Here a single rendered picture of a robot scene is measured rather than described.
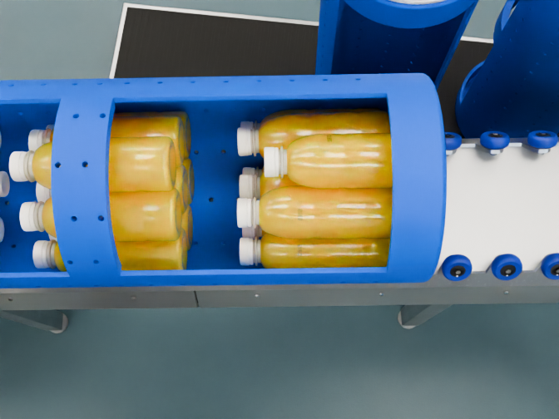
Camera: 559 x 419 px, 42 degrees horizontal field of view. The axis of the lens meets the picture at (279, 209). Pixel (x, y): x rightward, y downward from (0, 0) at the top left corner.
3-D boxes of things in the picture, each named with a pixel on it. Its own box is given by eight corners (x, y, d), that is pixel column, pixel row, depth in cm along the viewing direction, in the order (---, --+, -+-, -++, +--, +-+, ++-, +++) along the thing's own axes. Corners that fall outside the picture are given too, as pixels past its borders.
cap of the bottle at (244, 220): (252, 225, 99) (239, 225, 99) (251, 197, 98) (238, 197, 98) (250, 229, 95) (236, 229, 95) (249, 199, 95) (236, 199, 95)
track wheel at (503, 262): (526, 260, 107) (522, 251, 109) (496, 260, 107) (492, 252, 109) (521, 283, 110) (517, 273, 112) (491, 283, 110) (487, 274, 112)
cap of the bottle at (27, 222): (44, 213, 100) (31, 213, 100) (36, 195, 96) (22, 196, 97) (39, 236, 97) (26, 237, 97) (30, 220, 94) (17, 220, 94)
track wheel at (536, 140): (561, 149, 113) (562, 136, 112) (531, 149, 113) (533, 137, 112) (551, 140, 117) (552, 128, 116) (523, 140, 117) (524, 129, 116)
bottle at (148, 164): (175, 200, 96) (32, 203, 96) (178, 153, 99) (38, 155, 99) (166, 175, 89) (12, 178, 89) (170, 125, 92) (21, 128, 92)
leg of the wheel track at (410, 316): (418, 328, 202) (473, 296, 142) (398, 328, 203) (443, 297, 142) (418, 308, 204) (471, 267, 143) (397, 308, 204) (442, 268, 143)
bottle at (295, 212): (389, 234, 100) (251, 236, 100) (389, 183, 100) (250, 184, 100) (397, 241, 93) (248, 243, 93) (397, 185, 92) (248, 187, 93)
